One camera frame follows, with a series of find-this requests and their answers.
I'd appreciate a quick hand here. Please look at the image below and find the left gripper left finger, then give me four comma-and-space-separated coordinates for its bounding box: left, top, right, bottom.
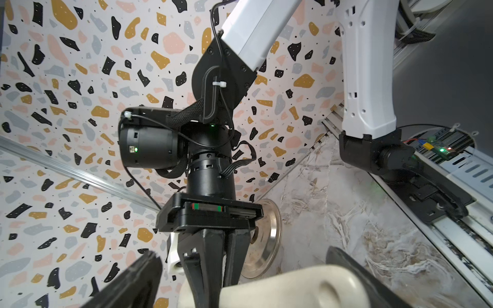
83, 251, 163, 308

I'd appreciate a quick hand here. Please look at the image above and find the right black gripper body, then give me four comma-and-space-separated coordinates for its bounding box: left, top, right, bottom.
156, 192, 263, 233

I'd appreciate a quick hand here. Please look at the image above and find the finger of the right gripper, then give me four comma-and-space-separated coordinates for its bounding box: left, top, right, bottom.
223, 229, 250, 287
178, 230, 225, 307

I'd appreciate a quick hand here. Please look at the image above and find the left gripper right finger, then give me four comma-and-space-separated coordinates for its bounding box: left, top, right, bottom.
326, 246, 412, 308

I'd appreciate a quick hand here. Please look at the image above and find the stainless steel pot lid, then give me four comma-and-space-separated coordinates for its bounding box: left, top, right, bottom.
241, 199, 282, 279

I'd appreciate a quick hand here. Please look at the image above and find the cream plastic ladle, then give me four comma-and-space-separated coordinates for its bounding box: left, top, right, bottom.
176, 264, 372, 308

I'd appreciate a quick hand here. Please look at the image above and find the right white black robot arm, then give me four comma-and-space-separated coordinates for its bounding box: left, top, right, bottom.
111, 1, 483, 307

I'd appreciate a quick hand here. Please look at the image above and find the right green circuit board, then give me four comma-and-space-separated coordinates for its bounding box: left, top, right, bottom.
404, 128, 476, 163

